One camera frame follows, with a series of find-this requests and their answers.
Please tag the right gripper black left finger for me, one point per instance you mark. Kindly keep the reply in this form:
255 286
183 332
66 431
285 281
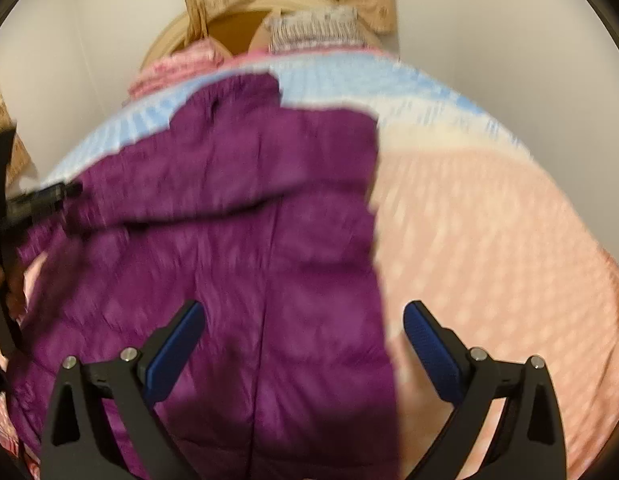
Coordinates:
79 441

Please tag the striped grey pillow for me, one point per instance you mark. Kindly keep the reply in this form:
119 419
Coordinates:
331 26

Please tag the polka dot bed cover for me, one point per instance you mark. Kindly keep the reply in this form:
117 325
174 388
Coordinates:
465 221

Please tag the folded pink blanket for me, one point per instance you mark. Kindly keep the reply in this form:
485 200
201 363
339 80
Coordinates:
200 58

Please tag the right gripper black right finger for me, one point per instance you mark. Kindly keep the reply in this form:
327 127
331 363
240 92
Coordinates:
528 442

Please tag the beige window curtain left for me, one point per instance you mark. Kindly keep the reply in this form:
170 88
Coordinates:
14 158

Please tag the purple hooded puffer jacket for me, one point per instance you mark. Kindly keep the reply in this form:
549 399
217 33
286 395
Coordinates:
260 212

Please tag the cream wooden headboard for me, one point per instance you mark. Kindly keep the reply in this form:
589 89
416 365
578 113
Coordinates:
242 28

